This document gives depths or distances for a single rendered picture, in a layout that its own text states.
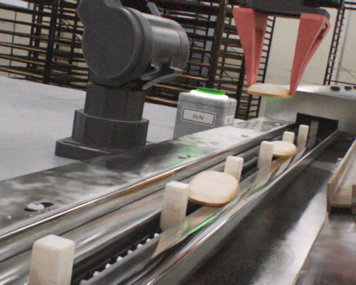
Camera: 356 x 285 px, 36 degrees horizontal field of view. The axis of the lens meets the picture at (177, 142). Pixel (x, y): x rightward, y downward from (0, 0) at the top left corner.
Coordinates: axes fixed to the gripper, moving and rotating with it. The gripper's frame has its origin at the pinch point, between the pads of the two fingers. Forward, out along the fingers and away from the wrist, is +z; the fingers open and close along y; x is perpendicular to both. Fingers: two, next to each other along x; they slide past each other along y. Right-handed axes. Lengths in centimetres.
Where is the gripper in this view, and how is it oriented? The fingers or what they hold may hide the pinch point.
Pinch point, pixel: (272, 83)
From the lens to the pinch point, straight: 55.0
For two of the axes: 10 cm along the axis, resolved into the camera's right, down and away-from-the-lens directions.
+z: -1.4, 9.8, 1.5
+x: 3.5, -0.9, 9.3
